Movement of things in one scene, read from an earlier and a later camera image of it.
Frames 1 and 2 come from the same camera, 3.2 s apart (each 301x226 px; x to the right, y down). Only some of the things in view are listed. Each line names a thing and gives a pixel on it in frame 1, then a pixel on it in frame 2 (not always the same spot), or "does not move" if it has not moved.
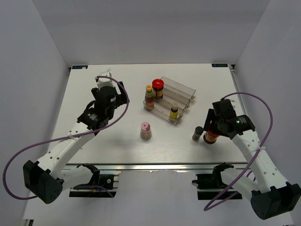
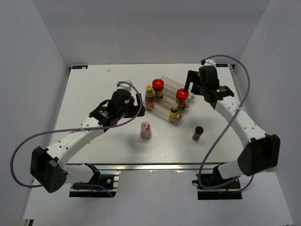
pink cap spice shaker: x=146 y=133 does not move
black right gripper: x=210 y=116 -> x=193 y=76
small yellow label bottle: x=173 y=116 does not move
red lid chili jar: x=210 y=137 -> x=181 y=97
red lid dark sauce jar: x=157 y=88 does not move
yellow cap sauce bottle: x=149 y=100 does not move
